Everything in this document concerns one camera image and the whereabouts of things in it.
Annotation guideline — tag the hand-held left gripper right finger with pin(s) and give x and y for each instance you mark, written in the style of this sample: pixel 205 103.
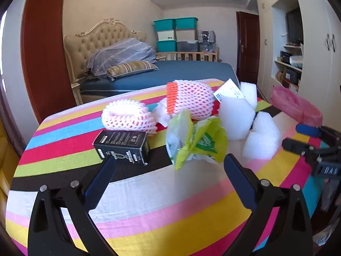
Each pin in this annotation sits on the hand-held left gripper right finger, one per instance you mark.
pixel 239 181

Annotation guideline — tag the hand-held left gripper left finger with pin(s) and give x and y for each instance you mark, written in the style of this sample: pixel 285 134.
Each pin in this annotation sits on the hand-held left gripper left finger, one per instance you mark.
pixel 101 181

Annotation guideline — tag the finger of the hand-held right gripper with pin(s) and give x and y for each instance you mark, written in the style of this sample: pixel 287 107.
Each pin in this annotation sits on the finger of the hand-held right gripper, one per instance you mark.
pixel 295 144
pixel 307 130

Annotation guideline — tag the trash bin with pink bag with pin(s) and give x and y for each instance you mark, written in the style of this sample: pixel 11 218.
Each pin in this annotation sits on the trash bin with pink bag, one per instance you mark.
pixel 293 104

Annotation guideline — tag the small pink foam fruit net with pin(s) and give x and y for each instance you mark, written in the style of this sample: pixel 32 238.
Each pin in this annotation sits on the small pink foam fruit net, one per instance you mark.
pixel 125 117

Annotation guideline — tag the patterned medicine box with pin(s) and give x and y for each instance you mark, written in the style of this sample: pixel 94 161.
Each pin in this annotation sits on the patterned medicine box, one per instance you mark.
pixel 229 90

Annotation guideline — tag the white foam block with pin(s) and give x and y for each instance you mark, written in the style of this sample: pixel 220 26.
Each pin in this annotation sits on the white foam block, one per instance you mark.
pixel 235 117
pixel 262 138
pixel 249 90

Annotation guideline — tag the black cardboard box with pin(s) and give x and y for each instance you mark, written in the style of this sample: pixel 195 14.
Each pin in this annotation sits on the black cardboard box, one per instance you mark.
pixel 120 141

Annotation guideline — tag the green plastic bag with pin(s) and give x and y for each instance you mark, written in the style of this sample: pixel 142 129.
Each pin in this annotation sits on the green plastic bag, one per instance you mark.
pixel 205 138

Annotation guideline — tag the black safe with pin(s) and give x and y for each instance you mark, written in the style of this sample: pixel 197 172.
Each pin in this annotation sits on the black safe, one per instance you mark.
pixel 292 76

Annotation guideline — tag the striped colourful tablecloth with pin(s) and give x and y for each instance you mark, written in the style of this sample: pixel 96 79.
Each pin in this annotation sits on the striped colourful tablecloth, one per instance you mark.
pixel 159 205

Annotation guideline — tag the cream wardrobe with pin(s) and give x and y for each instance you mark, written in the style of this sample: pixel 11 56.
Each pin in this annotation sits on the cream wardrobe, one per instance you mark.
pixel 327 66

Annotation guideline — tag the yellow armchair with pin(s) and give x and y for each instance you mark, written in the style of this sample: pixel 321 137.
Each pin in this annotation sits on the yellow armchair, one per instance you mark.
pixel 9 160

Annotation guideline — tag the dark wooden door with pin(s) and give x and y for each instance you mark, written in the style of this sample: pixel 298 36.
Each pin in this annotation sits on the dark wooden door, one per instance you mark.
pixel 247 45

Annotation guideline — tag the black television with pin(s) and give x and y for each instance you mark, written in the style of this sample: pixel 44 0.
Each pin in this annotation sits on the black television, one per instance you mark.
pixel 294 26

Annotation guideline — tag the striped pillow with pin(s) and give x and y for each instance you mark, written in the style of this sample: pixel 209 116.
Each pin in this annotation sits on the striped pillow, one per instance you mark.
pixel 133 68

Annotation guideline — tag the bed with tufted headboard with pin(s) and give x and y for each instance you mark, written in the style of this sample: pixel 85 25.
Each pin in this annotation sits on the bed with tufted headboard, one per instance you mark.
pixel 186 70

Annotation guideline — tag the dark fabric bag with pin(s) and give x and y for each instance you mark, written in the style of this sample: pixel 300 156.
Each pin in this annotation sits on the dark fabric bag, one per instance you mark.
pixel 207 48

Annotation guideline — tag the grey striped duvet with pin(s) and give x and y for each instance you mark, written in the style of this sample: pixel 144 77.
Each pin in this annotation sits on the grey striped duvet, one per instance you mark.
pixel 122 53

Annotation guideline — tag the red-brown wooden panel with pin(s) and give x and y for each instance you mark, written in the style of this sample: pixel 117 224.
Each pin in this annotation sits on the red-brown wooden panel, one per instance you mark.
pixel 45 58

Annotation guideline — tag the wooden crib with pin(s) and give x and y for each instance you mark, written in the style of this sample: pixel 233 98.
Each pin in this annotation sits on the wooden crib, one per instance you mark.
pixel 186 56

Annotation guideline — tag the checkered bag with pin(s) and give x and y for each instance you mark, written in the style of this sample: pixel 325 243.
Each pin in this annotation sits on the checkered bag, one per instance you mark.
pixel 206 36

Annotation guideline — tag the clear dark storage box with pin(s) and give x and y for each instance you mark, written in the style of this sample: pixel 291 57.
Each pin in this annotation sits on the clear dark storage box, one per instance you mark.
pixel 187 46

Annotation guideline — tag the teal storage box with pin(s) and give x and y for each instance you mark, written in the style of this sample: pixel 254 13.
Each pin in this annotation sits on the teal storage box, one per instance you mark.
pixel 186 23
pixel 164 25
pixel 166 45

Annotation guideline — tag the grey storage box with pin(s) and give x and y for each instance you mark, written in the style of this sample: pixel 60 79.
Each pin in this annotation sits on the grey storage box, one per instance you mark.
pixel 186 35

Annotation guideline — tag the white storage box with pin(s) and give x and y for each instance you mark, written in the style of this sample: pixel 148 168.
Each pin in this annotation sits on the white storage box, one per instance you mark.
pixel 166 35

